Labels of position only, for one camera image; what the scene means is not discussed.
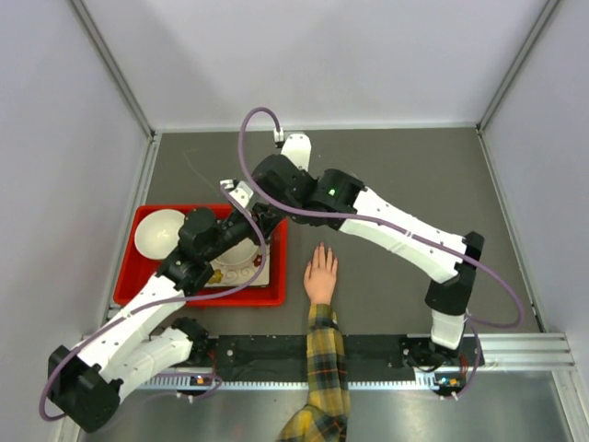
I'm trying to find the yellow plaid sleeve forearm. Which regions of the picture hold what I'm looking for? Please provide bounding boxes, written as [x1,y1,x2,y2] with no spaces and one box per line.
[277,304,351,441]

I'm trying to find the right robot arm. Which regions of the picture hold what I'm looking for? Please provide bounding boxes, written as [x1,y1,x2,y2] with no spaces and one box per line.
[252,155,484,368]

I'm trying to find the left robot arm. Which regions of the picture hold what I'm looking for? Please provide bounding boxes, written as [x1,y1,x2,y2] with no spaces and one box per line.
[39,204,285,433]

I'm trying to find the mannequin hand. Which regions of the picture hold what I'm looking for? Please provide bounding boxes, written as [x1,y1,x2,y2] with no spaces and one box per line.
[303,243,339,305]

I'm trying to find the cream cup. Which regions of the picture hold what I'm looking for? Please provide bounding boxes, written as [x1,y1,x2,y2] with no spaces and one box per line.
[214,238,260,267]

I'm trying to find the red plastic tray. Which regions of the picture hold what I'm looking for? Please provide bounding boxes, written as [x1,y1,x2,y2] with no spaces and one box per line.
[113,204,287,308]

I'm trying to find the floral square plate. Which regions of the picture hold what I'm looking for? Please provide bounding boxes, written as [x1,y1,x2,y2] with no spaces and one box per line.
[205,245,271,289]

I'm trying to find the white bowl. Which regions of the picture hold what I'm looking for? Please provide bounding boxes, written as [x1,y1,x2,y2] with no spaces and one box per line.
[133,209,185,261]

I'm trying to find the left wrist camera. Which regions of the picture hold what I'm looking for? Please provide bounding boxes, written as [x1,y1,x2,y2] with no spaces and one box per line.
[220,180,257,212]

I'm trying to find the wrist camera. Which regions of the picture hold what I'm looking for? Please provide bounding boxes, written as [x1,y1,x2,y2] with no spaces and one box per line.
[273,128,312,171]
[220,180,257,212]

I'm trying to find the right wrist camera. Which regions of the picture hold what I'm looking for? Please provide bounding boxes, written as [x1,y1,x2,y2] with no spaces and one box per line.
[273,128,312,171]

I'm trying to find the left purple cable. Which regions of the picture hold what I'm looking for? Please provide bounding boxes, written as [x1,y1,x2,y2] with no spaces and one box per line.
[39,183,268,421]

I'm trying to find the purple cable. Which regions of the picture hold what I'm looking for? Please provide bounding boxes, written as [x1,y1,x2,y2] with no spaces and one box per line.
[39,183,268,421]
[239,107,525,401]

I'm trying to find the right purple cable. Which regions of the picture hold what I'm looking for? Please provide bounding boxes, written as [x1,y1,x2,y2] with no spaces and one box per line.
[239,107,525,401]

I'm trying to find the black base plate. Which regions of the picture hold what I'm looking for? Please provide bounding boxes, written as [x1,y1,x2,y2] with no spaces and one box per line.
[174,334,478,382]

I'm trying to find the aluminium frame rail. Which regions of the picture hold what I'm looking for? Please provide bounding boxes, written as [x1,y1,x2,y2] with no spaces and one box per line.
[136,333,574,391]

